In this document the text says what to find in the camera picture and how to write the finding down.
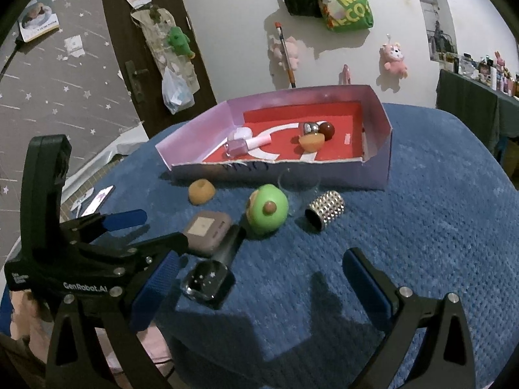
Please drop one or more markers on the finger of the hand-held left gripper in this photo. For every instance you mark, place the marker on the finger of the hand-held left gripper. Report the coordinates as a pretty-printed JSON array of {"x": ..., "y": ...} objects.
[
  {"x": 125, "y": 219},
  {"x": 162, "y": 245}
]

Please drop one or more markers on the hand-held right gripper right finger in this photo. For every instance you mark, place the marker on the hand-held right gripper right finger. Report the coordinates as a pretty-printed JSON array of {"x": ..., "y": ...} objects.
[{"x": 365, "y": 287}]

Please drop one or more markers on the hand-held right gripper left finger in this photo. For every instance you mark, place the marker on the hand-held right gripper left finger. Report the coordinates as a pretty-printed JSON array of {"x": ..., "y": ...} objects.
[{"x": 156, "y": 287}]

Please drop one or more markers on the grey square case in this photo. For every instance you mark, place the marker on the grey square case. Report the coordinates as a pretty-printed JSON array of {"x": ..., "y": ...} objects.
[{"x": 206, "y": 243}]

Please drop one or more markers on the black nail polish bottle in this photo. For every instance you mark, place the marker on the black nail polish bottle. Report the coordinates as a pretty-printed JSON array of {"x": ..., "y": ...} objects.
[{"x": 211, "y": 283}]

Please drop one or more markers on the studded silver cylinder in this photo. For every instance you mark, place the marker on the studded silver cylinder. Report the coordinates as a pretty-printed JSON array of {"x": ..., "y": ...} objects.
[{"x": 326, "y": 210}]

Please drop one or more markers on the green bear figure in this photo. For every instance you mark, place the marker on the green bear figure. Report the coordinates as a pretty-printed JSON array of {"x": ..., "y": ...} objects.
[{"x": 263, "y": 214}]

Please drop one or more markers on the pink cardboard box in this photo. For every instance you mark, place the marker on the pink cardboard box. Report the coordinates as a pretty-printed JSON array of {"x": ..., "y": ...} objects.
[{"x": 194, "y": 137}]

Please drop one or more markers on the clear plastic cup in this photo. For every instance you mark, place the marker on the clear plastic cup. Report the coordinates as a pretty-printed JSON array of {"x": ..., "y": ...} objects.
[{"x": 308, "y": 194}]

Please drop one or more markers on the purple nail polish bottle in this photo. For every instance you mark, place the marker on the purple nail polish bottle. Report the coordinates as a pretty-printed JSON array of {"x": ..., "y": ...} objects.
[{"x": 237, "y": 147}]

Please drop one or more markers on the pink earbud case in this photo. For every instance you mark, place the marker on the pink earbud case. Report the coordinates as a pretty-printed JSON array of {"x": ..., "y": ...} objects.
[{"x": 242, "y": 133}]

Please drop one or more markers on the glitter bottle with brown cap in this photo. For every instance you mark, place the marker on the glitter bottle with brown cap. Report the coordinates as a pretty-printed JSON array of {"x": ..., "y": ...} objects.
[{"x": 310, "y": 128}]

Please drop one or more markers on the white plastic sheet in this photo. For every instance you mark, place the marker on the white plastic sheet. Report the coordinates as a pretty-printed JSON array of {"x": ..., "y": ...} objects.
[{"x": 101, "y": 158}]

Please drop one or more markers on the blue plush mat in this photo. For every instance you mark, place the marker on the blue plush mat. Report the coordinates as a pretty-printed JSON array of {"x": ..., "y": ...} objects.
[{"x": 425, "y": 231}]

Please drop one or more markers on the clear plastic bag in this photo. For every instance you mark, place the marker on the clear plastic bag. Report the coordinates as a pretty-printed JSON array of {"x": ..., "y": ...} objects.
[{"x": 176, "y": 93}]

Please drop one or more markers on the red printed paper liner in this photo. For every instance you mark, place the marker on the red printed paper liner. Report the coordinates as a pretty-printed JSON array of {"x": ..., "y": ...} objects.
[{"x": 324, "y": 152}]

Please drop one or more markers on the dark wooden door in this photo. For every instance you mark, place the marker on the dark wooden door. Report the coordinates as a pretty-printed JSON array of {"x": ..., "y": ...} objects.
[{"x": 117, "y": 36}]

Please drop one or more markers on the beige hanging organizer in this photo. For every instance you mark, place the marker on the beige hanging organizer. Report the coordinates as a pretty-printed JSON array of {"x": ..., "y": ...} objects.
[{"x": 154, "y": 40}]

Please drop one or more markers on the green plush toy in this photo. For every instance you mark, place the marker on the green plush toy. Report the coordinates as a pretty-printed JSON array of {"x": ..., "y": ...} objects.
[{"x": 178, "y": 40}]

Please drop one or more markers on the dark green covered table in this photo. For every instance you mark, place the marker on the dark green covered table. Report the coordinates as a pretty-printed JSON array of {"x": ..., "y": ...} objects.
[{"x": 470, "y": 105}]

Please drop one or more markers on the orange-tipped stick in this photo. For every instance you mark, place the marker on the orange-tipped stick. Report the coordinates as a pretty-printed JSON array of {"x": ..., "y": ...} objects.
[{"x": 286, "y": 56}]

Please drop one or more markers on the light pink plush toy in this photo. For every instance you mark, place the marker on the light pink plush toy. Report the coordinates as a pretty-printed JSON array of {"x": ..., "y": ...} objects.
[{"x": 292, "y": 52}]

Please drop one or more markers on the row of cosmetic bottles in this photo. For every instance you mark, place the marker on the row of cosmetic bottles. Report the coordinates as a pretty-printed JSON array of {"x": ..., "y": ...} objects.
[{"x": 494, "y": 75}]

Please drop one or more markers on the green tote bag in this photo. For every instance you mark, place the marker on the green tote bag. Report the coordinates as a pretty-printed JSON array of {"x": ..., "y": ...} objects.
[{"x": 348, "y": 8}]

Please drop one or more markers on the small white wall paper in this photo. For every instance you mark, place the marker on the small white wall paper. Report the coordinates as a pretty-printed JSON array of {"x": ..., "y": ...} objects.
[{"x": 75, "y": 46}]

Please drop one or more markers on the wall picture card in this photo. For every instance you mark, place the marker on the wall picture card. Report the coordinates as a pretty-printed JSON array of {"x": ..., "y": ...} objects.
[{"x": 38, "y": 22}]

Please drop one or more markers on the wall mirror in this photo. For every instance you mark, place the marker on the wall mirror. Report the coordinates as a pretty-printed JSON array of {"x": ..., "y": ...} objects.
[{"x": 440, "y": 28}]

